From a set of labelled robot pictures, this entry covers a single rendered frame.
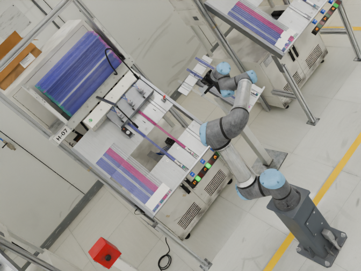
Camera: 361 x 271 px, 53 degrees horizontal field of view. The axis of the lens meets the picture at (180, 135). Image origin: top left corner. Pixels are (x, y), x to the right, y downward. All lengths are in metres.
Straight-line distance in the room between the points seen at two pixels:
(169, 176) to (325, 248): 1.05
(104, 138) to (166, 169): 0.47
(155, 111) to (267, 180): 0.97
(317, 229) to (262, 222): 0.61
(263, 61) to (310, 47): 0.57
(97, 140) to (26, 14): 1.75
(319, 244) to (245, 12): 1.69
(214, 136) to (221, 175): 1.28
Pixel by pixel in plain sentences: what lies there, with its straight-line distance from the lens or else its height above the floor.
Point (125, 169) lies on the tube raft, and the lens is 2.44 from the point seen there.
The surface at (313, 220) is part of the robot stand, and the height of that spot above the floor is 0.35.
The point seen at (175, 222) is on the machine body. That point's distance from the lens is 2.93.
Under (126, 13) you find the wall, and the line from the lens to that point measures 4.20.
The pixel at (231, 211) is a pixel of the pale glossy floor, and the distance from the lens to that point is 3.02.
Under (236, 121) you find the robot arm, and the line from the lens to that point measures 1.75.
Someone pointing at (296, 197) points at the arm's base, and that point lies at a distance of 2.09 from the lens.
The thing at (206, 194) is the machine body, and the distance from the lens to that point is 3.00.
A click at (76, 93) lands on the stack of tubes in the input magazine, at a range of 2.44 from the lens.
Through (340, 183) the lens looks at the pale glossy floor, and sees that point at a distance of 2.78.
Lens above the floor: 2.23
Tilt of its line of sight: 34 degrees down
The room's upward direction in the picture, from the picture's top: 42 degrees counter-clockwise
